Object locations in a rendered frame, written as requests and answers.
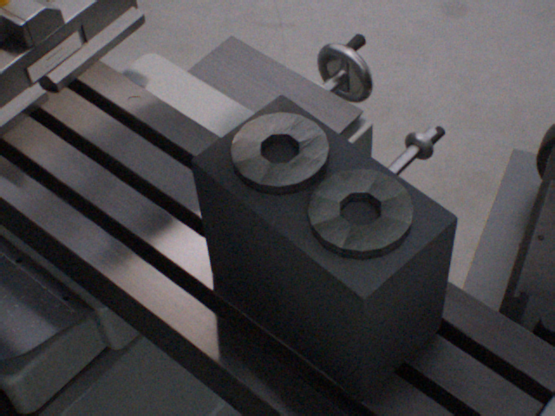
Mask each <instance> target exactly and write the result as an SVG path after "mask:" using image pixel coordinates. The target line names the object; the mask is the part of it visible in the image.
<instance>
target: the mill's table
mask: <svg viewBox="0 0 555 416"><path fill-rule="evenodd" d="M44 90H45V91H46V92H47V95H48V97H49V99H48V100H47V101H46V102H45V103H43V104H42V105H41V106H40V107H39V108H38V109H37V110H36V111H34V112H33V113H32V114H30V115H29V116H28V117H27V118H25V119H24V120H23V121H21V122H20V123H19V124H18V125H15V126H14V127H13V128H11V129H10V130H9V131H8V132H7V133H6V134H5V135H3V136H2V137H1V138H0V224H1V225H2V226H4V227H5V228H6V229H8V230H10V231H11V232H12V233H14V235H15V236H16V237H18V238H19V239H20V240H21V241H23V242H24V243H25V244H27V245H28V246H29V247H30V248H32V249H33V250H34V251H36V252H37V253H38V254H39V255H41V256H42V257H43V258H45V259H46V260H47V261H48V262H50V263H51V264H52V265H54V266H55V267H56V268H57V269H59V270H60V271H61V272H63V273H64V274H65V275H66V276H68V277H69V278H70V279H72V280H73V281H74V282H75V283H77V284H78V285H79V286H81V287H82V288H83V289H85V290H86V291H87V292H88V293H89V294H90V295H91V296H93V297H94V298H95V299H96V300H98V301H99V302H100V303H103V304H104V305H105V306H107V307H108V308H109V309H112V310H113V311H114V312H115V313H116V314H117V315H118V316H120V317H121V318H122V319H123V320H125V321H126V322H127V323H129V324H130V325H131V326H132V327H134V328H135V329H136V330H138V331H139V332H140V333H141V334H143V335H144V336H145V337H146V338H147V339H148V340H149V341H151V342H152V343H153V344H155V345H156V346H157V347H159V348H160V349H161V350H163V351H164V352H165V353H166V354H168V355H169V356H170V357H172V358H173V359H174V360H175V361H177V362H178V363H179V364H180V365H181V366H182V367H184V368H185V369H186V370H187V371H189V372H190V373H191V374H193V375H194V376H195V377H196V378H198V379H199V380H200V381H202V382H203V383H204V385H205V386H207V387H208V388H209V389H211V390H212V391H213V392H214V393H216V394H217V395H218V396H219V397H220V398H221V399H222V400H224V401H225V402H226V403H228V404H229V405H230V406H232V407H233V408H234V409H235V410H237V411H238V412H239V413H241V414H242V415H243V416H555V348H554V347H553V346H552V345H551V344H550V343H548V342H546V341H543V340H542V339H540V338H539V337H537V336H536V335H534V334H533V333H531V332H530V331H528V330H526V329H525V328H522V327H520V326H519V325H518V324H516V323H515V322H514V321H513V320H511V319H509V318H508V317H506V316H505V315H502V314H501V313H499V312H498V311H496V310H495V309H492V308H491V307H489V306H488V305H486V304H485V303H483V302H482V301H479V300H478V299H476V298H475V297H473V296H471V295H469V294H468V293H467V292H465V291H464V290H462V289H460V288H459V286H457V285H455V284H454V283H452V282H449V281H448V280H447V287H446V292H447V293H445V294H446V298H445V303H444V309H443V315H442V320H441V328H440V330H438V331H437V332H436V333H435V334H434V335H433V336H432V337H431V338H430V339H429V340H428V341H427V342H426V343H425V344H424V345H422V346H421V347H420V348H419V349H418V350H417V351H416V352H415V353H414V354H413V355H412V356H411V357H410V358H409V359H408V360H407V361H405V362H404V363H403V364H402V365H400V366H399V367H398V368H397V369H396V370H395V371H394V372H393V373H392V374H391V375H390V376H389V377H388V378H387V379H386V380H385V381H384V382H383V383H382V384H381V385H380V386H379V387H378V388H377V389H376V390H375V391H373V392H372V393H371V394H370V395H369V396H368V397H367V398H366V399H365V400H364V401H362V402H357V401H356V400H355V399H354V398H353V397H351V396H350V395H349V394H348V393H347V392H346V391H344V390H343V389H342V388H341V387H340V385H339V384H338V383H336V382H335V381H334V380H333V379H332V378H331V377H329V376H328V375H327V374H326V373H325V372H324V371H323V370H322V369H321V368H320V367H319V366H318V365H317V364H315V363H314V362H313V361H312V360H311V359H310V358H308V357H307V356H306V355H305V354H304V353H303V352H302V351H300V350H299V349H298V348H297V347H296V346H295V345H293V344H292V343H291V342H290V341H289V340H288V339H286V338H285V337H284V336H283V335H282V334H281V333H280V332H278V331H277V330H276V329H275V328H274V327H273V326H272V325H270V323H268V322H267V321H266V320H265V319H264V318H263V317H262V316H261V315H260V314H259V313H257V312H256V311H255V310H254V309H253V308H252V307H250V306H249V305H248V304H247V303H246V302H245V301H244V300H242V299H241V298H240V297H239V296H238V295H237V294H235V293H234V292H233V291H232V290H231V289H230V288H229V287H227V286H226V285H225V284H224V283H223V282H222V281H220V280H219V279H218V278H217V277H216V276H215V275H214V274H213V273H212V272H211V267H210V262H209V257H208V253H207V248H206V240H205V235H204V232H205V230H204V225H203V221H202V216H201V211H200V207H199V198H198V193H197V188H196V185H195V180H194V176H193V171H192V167H191V160H192V159H193V158H194V157H195V156H197V155H198V154H200V153H201V152H203V151H204V150H205V149H207V148H208V147H209V146H210V145H212V144H213V143H214V142H216V141H217V140H219V139H220V137H219V136H218V135H217V134H215V133H213V132H211V131H210V130H208V129H207V128H205V127H203V126H201V125H200V124H199V123H198V122H196V121H194V120H192V119H191V118H189V117H187V116H186V115H184V114H183V113H181V112H180V111H178V110H177V109H175V108H174V107H172V106H170V105H168V104H167V103H166V102H165V101H163V100H162V99H161V98H159V97H158V96H156V95H155V94H152V93H151V92H149V91H148V90H146V89H145V88H143V87H142V86H140V85H139V84H137V83H135V82H134V81H131V80H129V79H128V78H127V77H125V76H124V75H122V74H120V73H119V72H117V71H115V70H114V69H113V68H112V67H110V66H108V65H107V64H106V63H105V62H103V61H101V60H99V61H97V62H96V63H95V64H93V65H92V66H91V67H90V68H88V69H87V70H86V71H84V72H83V73H82V74H81V75H79V76H78V77H77V78H75V79H74V80H73V81H72V82H70V83H69V85H68V86H66V87H65V88H64V89H62V90H61V91H60V92H59V91H58V90H56V89H54V88H46V89H44Z"/></svg>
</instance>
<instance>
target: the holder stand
mask: <svg viewBox="0 0 555 416"><path fill-rule="evenodd" d="M191 167H192V171H193V176H194V180H195V185H196V188H197V193H198V198H199V207H200V211H201V216H202V221H203V225H204V230H205V232H204V235H205V240H206V248H207V253H208V257H209V262H210V267H211V272H212V273H213V274H214V275H215V276H216V277H217V278H218V279H219V280H220V281H222V282H223V283H224V284H225V285H226V286H227V287H229V288H230V289H231V290H232V291H233V292H234V293H235V294H237V295H238V296H239V297H240V298H241V299H242V300H244V301H245V302H246V303H247V304H248V305H249V306H250V307H252V308H253V309H254V310H255V311H256V312H257V313H259V314H260V315H261V316H262V317H263V318H264V319H265V320H266V321H267V322H268V323H270V325H272V326H273V327H274V328H275V329H276V330H277V331H278V332H280V333H281V334H282V335H283V336H284V337H285V338H286V339H288V340H289V341H290V342H291V343H292V344H293V345H295V346H296V347H297V348H298V349H299V350H300V351H302V352H303V353H304V354H305V355H306V356H307V357H308V358H310V359H311V360H312V361H313V362H314V363H315V364H317V365H318V366H319V367H320V368H321V369H322V370H323V371H324V372H325V373H326V374H327V375H328V376H329V377H331V378H332V379H333V380H334V381H335V382H336V383H338V384H339V385H340V387H341V388H342V389H343V390H344V391H346V392H347V393H348V394H349V395H350V396H351V397H353V398H354V399H355V400H356V401H357V402H362V401H364V400H365V399H366V398H367V397H368V396H369V395H370V394H371V393H372V392H373V391H375V390H376V389H377V388H378V387H379V386H380V385H381V384H382V383H383V382H384V381H385V380H386V379H387V378H388V377H389V376H390V375H391V374H392V373H393V372H394V371H395V370H396V369H397V368H398V367H399V366H400V365H402V364H403V363H404V362H405V361H407V360H408V359H409V358H410V357H411V356H412V355H413V354H414V353H415V352H416V351H417V350H418V349H419V348H420V347H421V346H422V345H424V344H425V343H426V342H427V341H428V340H429V339H430V338H431V337H432V336H433V335H434V334H435V333H436V332H437V331H438V330H440V328H441V320H442V315H443V309H444V303H445V298H446V294H445V293H447V292H446V287H447V278H448V272H449V267H450V262H451V256H452V251H453V246H454V236H455V230H456V225H457V219H458V218H457V217H456V216H455V215H454V214H453V213H452V212H451V211H449V210H448V209H446V208H445V207H443V206H442V205H440V204H439V203H437V202H436V201H434V200H433V199H432V198H430V197H429V196H428V195H427V194H425V193H424V192H422V191H420V190H419V189H418V188H416V187H415V186H413V185H412V184H410V183H409V182H408V181H407V180H405V179H404V178H402V177H401V176H399V175H398V174H397V173H395V172H393V171H392V170H390V169H388V168H387V167H386V166H384V165H383V164H381V163H380V162H378V161H377V160H375V159H374V158H372V157H371V156H369V155H368V154H366V153H365V152H364V151H363V150H361V149H360V148H359V147H357V146H355V145H354V144H352V143H351V142H350V141H348V140H346V139H345V138H344V137H343V136H342V135H340V134H339V133H337V132H336V131H334V130H333V129H331V128H330V127H328V126H327V125H325V124H324V123H322V122H321V121H320V120H319V119H317V118H316V117H315V116H313V115H312V114H310V113H308V112H307V111H306V110H304V109H303V108H301V107H300V106H298V104H296V103H295V102H293V101H292V100H290V99H289V98H287V97H286V96H285V95H282V94H281V95H279V96H278V97H277V98H276V99H275V100H273V101H271V102H270V103H269V104H267V105H266V106H264V107H263V108H261V109H260V110H259V111H257V112H256V113H255V114H254V115H252V116H251V117H250V118H248V119H247V120H245V121H244V122H242V123H241V124H239V125H238V126H237V127H235V128H234V129H232V130H231V131H230V132H229V133H227V134H226V135H225V136H223V137H222V138H220V139H219V140H217V141H216V142H214V143H213V144H212V145H210V146H209V147H208V148H207V149H205V150H204V151H203V152H201V153H200V154H198V155H197V156H195V157H194V158H193V159H192V160H191Z"/></svg>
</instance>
